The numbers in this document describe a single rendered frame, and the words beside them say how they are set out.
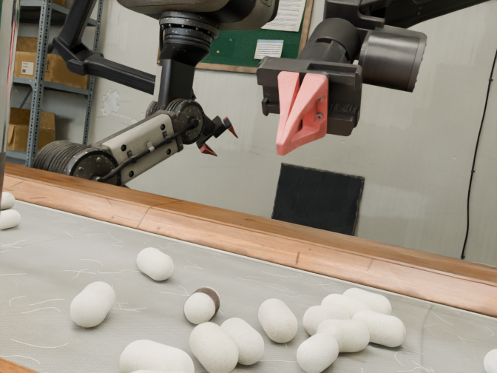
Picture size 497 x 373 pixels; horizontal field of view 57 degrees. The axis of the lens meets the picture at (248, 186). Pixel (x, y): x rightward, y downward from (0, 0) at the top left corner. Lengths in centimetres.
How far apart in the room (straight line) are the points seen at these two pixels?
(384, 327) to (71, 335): 19
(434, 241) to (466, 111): 61
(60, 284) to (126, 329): 8
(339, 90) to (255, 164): 208
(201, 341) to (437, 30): 223
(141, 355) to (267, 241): 28
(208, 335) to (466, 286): 28
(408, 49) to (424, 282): 23
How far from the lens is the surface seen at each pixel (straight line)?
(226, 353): 24
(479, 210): 232
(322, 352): 26
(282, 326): 29
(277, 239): 48
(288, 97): 43
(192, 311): 29
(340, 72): 46
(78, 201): 58
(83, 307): 28
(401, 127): 234
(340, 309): 32
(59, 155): 94
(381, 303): 35
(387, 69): 52
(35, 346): 27
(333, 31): 53
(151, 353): 22
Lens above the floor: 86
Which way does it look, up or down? 6 degrees down
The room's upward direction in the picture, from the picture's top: 9 degrees clockwise
